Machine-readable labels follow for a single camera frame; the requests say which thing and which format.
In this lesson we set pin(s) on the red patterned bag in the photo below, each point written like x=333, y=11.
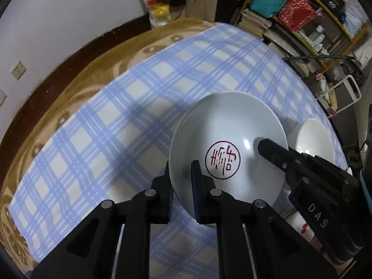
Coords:
x=295, y=14

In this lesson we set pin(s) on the yellow snack bag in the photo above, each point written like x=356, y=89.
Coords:
x=159, y=13

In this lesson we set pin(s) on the wall socket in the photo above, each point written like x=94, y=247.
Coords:
x=3, y=96
x=18, y=70

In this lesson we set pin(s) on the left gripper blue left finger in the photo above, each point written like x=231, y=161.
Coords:
x=162, y=205

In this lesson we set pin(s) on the wooden bookshelf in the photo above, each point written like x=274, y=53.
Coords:
x=333, y=34

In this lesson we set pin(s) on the green pole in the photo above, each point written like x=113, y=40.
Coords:
x=320, y=57

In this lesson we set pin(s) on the white utility cart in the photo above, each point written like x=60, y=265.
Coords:
x=339, y=96

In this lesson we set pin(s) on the large white bowl red mark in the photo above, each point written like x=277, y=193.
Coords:
x=312, y=138

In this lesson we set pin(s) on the blue white plaid tablecloth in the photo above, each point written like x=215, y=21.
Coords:
x=119, y=140

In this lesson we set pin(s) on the small white bowl red pattern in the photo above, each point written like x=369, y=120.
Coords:
x=300, y=225

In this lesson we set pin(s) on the stack of books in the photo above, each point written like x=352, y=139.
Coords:
x=253, y=23

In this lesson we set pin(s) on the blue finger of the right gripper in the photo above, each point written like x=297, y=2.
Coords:
x=284, y=159

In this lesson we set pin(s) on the white plate red seal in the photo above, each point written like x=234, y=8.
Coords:
x=222, y=132

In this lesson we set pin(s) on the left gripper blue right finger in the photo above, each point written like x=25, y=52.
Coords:
x=201, y=192

